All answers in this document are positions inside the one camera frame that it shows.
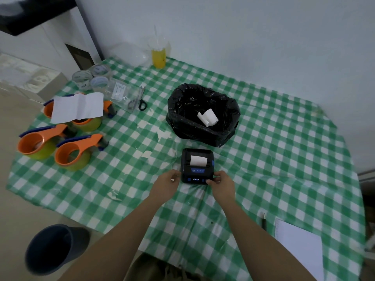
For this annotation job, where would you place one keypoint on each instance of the person's right forearm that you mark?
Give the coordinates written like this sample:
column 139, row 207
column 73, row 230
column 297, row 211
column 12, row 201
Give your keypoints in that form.
column 257, row 245

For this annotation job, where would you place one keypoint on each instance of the bin with black bag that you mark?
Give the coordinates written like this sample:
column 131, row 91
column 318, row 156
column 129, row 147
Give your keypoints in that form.
column 184, row 125

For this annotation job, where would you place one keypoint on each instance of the creased white paper sheet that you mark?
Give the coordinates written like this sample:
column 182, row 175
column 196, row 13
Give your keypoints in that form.
column 77, row 107

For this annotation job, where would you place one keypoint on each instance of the dark pen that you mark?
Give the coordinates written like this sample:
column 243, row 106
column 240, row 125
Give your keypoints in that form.
column 264, row 221

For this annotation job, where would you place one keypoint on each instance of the person's right thumb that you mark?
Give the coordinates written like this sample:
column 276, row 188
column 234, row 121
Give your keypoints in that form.
column 211, row 182

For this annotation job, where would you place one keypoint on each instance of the person's left thumb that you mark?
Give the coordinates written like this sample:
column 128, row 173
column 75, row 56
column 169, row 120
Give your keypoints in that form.
column 175, row 180

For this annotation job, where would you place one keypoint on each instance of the dark blue plastic bucket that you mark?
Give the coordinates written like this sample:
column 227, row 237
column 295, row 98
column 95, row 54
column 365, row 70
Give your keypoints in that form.
column 49, row 251

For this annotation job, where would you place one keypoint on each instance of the clear plastic container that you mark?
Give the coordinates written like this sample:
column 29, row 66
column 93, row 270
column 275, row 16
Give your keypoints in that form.
column 129, row 54

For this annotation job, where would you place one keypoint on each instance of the clear drinking straw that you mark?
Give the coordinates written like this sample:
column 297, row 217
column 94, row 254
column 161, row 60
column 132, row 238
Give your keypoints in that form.
column 155, row 33

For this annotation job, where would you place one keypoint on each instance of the orange tape dispenser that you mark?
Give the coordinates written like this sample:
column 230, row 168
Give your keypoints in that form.
column 48, row 109
column 38, row 141
column 88, row 124
column 74, row 150

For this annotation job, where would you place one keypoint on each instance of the person's left hand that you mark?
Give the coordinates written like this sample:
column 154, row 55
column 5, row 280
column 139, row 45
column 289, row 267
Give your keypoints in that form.
column 162, row 185

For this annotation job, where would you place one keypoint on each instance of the crumpled white paper scrap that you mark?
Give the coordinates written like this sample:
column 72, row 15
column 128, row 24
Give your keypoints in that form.
column 208, row 117

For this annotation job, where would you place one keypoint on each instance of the clear tape roll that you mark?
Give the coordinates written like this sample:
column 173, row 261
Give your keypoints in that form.
column 100, row 84
column 82, row 79
column 100, row 70

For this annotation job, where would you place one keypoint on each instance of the black portable label printer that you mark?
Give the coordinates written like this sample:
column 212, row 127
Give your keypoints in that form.
column 197, row 172

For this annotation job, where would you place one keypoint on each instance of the clear plastic bag of parts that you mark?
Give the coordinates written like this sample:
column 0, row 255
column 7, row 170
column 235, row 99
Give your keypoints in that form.
column 121, row 95

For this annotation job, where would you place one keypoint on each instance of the person's left forearm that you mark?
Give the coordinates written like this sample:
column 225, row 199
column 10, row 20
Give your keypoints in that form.
column 123, row 242

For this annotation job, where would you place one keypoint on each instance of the person's olive trousers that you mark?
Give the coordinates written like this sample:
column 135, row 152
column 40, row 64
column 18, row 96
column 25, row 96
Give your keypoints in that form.
column 158, row 269

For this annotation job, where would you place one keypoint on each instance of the plastic cup of yellow drink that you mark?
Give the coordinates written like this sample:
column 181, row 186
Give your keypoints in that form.
column 159, row 57

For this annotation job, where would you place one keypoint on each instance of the white cardboard box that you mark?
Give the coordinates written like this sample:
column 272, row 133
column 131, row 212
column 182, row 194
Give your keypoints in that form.
column 29, row 77

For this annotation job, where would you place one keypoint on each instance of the white notepad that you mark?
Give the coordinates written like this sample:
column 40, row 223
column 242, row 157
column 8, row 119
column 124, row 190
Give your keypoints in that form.
column 301, row 248

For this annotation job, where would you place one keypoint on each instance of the person's right hand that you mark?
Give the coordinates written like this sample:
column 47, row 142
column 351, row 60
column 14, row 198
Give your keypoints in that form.
column 224, row 188

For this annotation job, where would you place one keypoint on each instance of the green checked tablecloth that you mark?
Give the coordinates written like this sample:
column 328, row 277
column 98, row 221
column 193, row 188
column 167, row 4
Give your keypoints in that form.
column 278, row 149

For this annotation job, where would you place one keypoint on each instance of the white label paper strip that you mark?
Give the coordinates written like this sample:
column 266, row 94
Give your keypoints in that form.
column 198, row 160

